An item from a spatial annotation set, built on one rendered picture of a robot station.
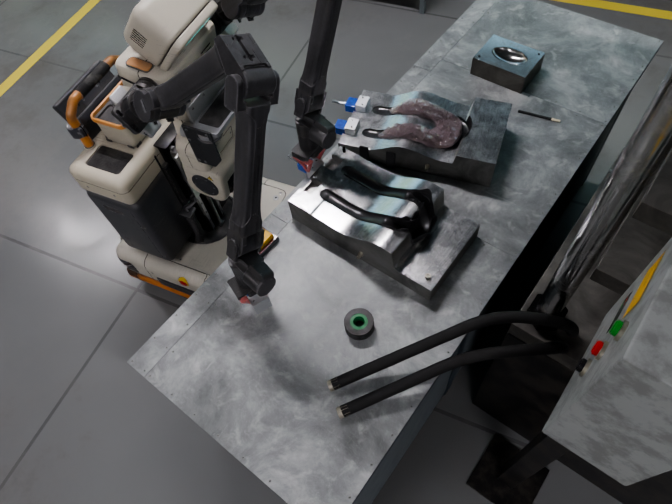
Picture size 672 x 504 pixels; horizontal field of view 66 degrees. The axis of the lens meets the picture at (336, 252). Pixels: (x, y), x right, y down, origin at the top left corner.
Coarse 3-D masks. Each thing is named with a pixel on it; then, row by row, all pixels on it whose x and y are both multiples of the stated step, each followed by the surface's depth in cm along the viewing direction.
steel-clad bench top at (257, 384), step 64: (512, 0) 209; (448, 64) 193; (576, 64) 187; (640, 64) 184; (512, 128) 174; (576, 128) 171; (448, 192) 162; (512, 192) 160; (320, 256) 154; (512, 256) 149; (192, 320) 147; (256, 320) 145; (320, 320) 143; (384, 320) 142; (448, 320) 140; (192, 384) 137; (256, 384) 135; (320, 384) 134; (384, 384) 132; (256, 448) 127; (320, 448) 126; (384, 448) 124
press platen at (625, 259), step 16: (624, 224) 123; (640, 224) 123; (624, 240) 121; (640, 240) 121; (656, 240) 120; (608, 256) 119; (624, 256) 119; (640, 256) 119; (608, 272) 117; (624, 272) 117; (640, 272) 116; (608, 288) 120; (624, 288) 117
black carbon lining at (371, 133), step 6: (378, 108) 177; (384, 108) 176; (384, 114) 175; (390, 114) 174; (462, 120) 168; (468, 120) 165; (462, 126) 167; (468, 126) 166; (366, 132) 172; (372, 132) 171; (378, 132) 171; (468, 132) 159; (378, 138) 168; (456, 144) 163
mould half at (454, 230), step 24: (336, 168) 159; (360, 168) 159; (336, 192) 155; (360, 192) 155; (432, 192) 146; (312, 216) 152; (336, 216) 151; (408, 216) 142; (456, 216) 150; (336, 240) 153; (360, 240) 143; (384, 240) 139; (408, 240) 142; (432, 240) 147; (456, 240) 146; (384, 264) 145; (408, 264) 143; (432, 264) 143; (432, 288) 139
